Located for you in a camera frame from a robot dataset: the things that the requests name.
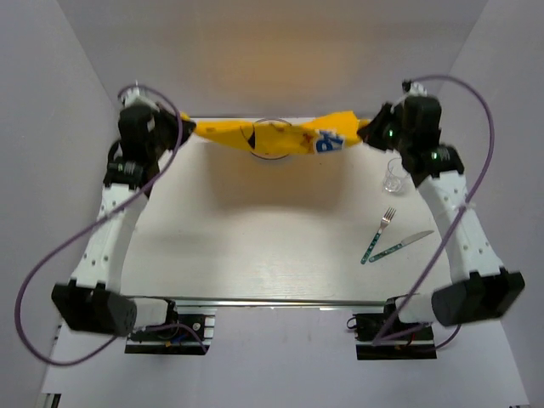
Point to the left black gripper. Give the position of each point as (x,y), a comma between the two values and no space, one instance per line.
(161,115)

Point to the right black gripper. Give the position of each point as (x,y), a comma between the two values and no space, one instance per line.
(370,133)

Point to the yellow Pikachu cloth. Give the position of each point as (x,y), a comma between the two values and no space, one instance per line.
(274,137)

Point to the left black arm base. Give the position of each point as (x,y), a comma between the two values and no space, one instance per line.
(189,331)

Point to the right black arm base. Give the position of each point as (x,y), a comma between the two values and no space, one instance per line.
(400,342)

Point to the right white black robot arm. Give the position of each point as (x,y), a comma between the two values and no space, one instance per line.
(481,288)

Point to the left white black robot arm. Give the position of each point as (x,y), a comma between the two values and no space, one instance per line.
(91,300)

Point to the clear drinking glass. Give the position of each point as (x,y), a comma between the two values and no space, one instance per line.
(396,178)

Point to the round patterned plate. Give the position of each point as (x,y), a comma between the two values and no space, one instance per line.
(267,156)

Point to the fork with teal handle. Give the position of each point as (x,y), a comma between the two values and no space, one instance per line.
(384,223)

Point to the knife with teal handle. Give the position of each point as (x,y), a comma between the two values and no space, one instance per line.
(404,243)

